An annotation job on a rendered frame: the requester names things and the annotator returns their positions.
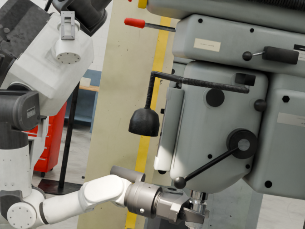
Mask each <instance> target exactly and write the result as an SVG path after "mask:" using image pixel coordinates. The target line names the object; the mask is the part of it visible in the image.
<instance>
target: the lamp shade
mask: <svg viewBox="0 0 305 229"><path fill-rule="evenodd" d="M159 127H160V123H159V116H158V114H157V113H156V112H155V111H154V110H152V109H151V108H145V107H144V108H139V109H138V110H136V111H134V113H133V115H132V117H131V119H130V123H129V129H128V131H129V132H130V133H133V134H137V135H143V136H150V137H157V136H158V132H159Z"/></svg>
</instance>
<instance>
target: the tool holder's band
mask: <svg viewBox="0 0 305 229"><path fill-rule="evenodd" d="M189 205H190V206H192V207H196V208H201V209H203V208H206V207H207V203H206V202H205V203H203V204H202V203H197V202H195V201H194V199H191V200H189Z"/></svg>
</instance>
